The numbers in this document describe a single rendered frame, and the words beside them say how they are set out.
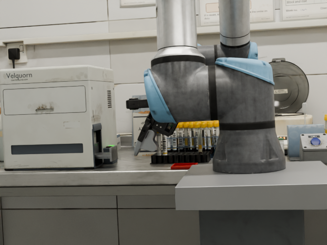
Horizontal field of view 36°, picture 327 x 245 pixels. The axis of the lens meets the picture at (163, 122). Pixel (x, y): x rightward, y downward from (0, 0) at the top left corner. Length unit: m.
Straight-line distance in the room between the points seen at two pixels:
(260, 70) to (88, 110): 0.60
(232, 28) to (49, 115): 0.59
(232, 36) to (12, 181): 0.74
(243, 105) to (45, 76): 0.68
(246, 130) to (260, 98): 0.07
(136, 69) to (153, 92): 1.05
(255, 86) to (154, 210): 1.18
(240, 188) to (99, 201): 1.33
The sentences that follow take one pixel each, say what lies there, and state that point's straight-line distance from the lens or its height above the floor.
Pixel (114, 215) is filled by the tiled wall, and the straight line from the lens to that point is 2.14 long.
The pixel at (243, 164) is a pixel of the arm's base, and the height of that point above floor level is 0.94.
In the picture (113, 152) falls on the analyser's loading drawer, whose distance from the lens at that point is 1.46.
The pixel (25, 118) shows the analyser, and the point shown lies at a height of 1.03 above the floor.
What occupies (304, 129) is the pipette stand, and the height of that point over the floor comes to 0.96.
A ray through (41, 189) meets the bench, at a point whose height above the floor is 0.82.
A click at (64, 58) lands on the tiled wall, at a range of 2.14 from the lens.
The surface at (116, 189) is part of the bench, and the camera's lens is 1.43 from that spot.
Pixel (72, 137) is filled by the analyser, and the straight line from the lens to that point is 1.45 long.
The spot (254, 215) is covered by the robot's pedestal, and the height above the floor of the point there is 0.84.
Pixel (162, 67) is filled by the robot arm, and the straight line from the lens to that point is 1.02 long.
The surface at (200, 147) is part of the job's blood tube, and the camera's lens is 1.50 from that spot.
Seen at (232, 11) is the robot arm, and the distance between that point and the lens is 1.22.
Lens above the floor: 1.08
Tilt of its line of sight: 3 degrees down
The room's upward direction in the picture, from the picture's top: 2 degrees counter-clockwise
